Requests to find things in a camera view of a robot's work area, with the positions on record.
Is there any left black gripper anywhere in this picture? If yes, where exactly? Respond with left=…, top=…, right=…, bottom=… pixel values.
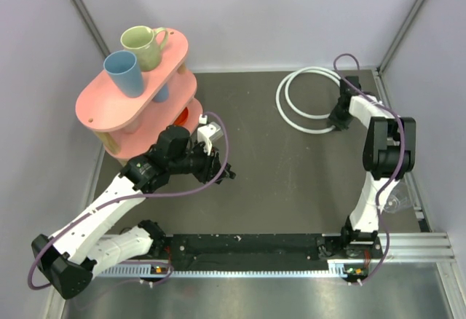
left=168, top=139, right=229, bottom=185

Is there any white hose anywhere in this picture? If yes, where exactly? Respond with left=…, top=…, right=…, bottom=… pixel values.
left=275, top=66, right=345, bottom=135

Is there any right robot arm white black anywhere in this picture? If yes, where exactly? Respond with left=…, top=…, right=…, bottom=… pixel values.
left=328, top=76, right=416, bottom=258

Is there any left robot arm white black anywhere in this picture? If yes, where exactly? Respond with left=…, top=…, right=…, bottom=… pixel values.
left=31, top=122, right=235, bottom=299

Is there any orange bowl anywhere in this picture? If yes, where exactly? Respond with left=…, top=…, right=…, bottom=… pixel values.
left=173, top=107, right=189, bottom=126

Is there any clear plastic cup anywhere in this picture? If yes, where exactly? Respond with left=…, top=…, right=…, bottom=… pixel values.
left=384, top=189, right=413, bottom=214

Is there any small blue cup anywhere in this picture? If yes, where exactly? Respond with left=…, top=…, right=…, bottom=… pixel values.
left=152, top=84, right=169, bottom=103

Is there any pink three-tier shelf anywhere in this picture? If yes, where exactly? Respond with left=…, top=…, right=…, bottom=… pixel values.
left=75, top=28, right=203, bottom=162

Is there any blue plastic cup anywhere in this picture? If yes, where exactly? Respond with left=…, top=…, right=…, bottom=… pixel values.
left=103, top=50, right=145, bottom=98

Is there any green ceramic mug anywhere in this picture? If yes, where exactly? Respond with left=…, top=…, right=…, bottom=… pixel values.
left=120, top=25, right=170, bottom=72

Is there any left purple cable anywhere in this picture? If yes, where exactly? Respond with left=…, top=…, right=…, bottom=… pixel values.
left=27, top=110, right=230, bottom=291

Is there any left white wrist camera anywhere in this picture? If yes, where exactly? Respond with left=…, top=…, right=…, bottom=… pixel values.
left=197, top=114, right=224, bottom=155

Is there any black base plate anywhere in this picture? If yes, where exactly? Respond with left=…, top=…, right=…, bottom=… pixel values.
left=159, top=233, right=382, bottom=261

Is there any slotted cable duct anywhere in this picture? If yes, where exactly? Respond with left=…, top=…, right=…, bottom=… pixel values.
left=94, top=259, right=368, bottom=278

